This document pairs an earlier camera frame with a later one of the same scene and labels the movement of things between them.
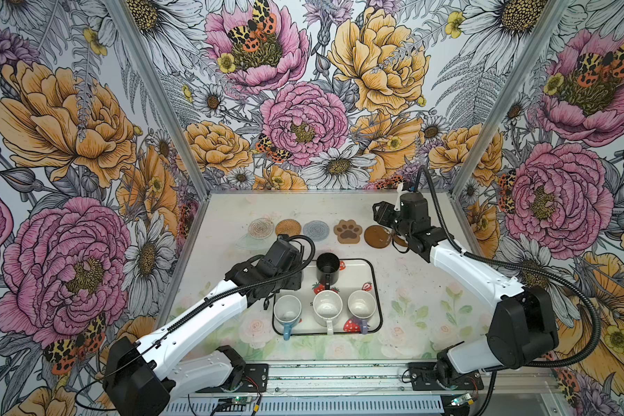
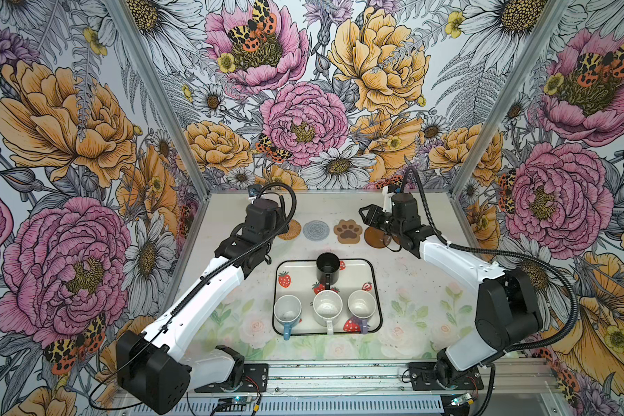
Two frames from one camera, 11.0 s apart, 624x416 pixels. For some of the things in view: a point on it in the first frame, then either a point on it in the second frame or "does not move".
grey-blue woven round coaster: [316, 230] does not move
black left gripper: [295, 278] to [282, 225]
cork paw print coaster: [347, 232] does not move
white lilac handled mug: [362, 304] does not move
